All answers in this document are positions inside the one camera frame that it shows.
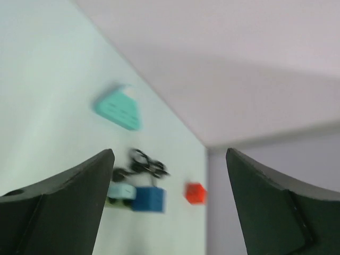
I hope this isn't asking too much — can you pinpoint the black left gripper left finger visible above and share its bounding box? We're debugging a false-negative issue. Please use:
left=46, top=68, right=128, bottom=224
left=1, top=149, right=115, bottom=255

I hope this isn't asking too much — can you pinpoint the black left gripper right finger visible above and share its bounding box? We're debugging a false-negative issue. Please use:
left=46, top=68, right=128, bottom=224
left=226, top=148, right=339, bottom=255

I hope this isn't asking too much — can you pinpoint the light blue plug charger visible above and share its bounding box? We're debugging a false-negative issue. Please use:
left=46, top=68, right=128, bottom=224
left=107, top=183, right=136, bottom=200

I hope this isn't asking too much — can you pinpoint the red cube socket adapter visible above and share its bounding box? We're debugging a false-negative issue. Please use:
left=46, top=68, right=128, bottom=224
left=184, top=182, right=207, bottom=205

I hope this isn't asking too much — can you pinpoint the blue cube socket adapter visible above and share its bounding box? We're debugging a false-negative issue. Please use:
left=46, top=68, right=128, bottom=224
left=131, top=186, right=166, bottom=213

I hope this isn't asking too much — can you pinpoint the green power strip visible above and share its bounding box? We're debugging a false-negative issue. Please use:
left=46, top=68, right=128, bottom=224
left=105, top=197, right=133, bottom=210

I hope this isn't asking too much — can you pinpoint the teal mountain-shaped power strip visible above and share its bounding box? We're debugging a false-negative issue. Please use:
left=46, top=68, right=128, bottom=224
left=92, top=82, right=142, bottom=131

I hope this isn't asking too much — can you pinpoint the black coiled power cord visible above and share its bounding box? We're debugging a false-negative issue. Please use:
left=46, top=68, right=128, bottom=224
left=111, top=148, right=171, bottom=186

